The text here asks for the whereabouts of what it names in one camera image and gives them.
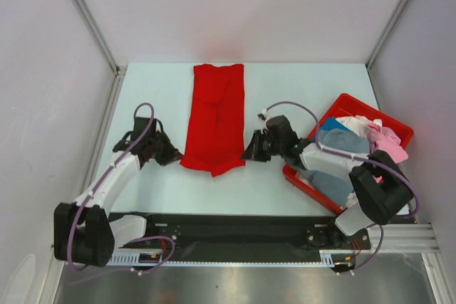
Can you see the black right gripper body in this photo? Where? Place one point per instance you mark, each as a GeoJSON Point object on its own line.
{"type": "Point", "coordinates": [264, 146]}

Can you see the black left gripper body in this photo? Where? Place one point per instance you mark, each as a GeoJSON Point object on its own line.
{"type": "Point", "coordinates": [163, 152]}

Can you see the red t-shirt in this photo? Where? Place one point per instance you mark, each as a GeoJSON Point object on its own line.
{"type": "Point", "coordinates": [215, 134]}

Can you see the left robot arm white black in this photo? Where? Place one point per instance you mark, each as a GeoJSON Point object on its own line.
{"type": "Point", "coordinates": [82, 230]}

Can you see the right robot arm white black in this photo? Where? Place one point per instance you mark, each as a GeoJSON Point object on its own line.
{"type": "Point", "coordinates": [380, 187]}

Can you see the blue t-shirt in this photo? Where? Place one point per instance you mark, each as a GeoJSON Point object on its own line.
{"type": "Point", "coordinates": [331, 123]}

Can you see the grey-blue t-shirt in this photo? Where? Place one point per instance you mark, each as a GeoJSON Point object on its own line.
{"type": "Point", "coordinates": [338, 147]}

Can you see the red plastic bin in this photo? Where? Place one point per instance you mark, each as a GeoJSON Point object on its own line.
{"type": "Point", "coordinates": [347, 105]}

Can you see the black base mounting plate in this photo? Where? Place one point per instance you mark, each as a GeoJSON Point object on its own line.
{"type": "Point", "coordinates": [251, 239]}

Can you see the white t-shirt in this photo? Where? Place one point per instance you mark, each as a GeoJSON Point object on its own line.
{"type": "Point", "coordinates": [357, 124]}

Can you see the pink t-shirt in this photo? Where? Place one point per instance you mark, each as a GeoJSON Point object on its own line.
{"type": "Point", "coordinates": [384, 139]}

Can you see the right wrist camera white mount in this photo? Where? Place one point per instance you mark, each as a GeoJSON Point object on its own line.
{"type": "Point", "coordinates": [263, 117]}

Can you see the left aluminium corner post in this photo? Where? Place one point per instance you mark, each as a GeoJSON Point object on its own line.
{"type": "Point", "coordinates": [95, 32]}

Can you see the aluminium corner post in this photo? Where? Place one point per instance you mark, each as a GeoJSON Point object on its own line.
{"type": "Point", "coordinates": [95, 32]}
{"type": "Point", "coordinates": [392, 22]}

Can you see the left grey cable duct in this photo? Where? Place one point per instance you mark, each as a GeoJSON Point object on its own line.
{"type": "Point", "coordinates": [136, 259]}

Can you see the grey cable duct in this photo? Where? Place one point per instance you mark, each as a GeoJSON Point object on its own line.
{"type": "Point", "coordinates": [136, 259]}
{"type": "Point", "coordinates": [338, 258]}

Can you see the right grey cable duct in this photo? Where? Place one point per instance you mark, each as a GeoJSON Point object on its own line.
{"type": "Point", "coordinates": [338, 258]}

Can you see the right aluminium corner post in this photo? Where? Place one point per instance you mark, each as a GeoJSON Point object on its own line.
{"type": "Point", "coordinates": [392, 22]}

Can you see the aluminium front rail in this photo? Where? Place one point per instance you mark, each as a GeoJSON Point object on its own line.
{"type": "Point", "coordinates": [409, 238]}

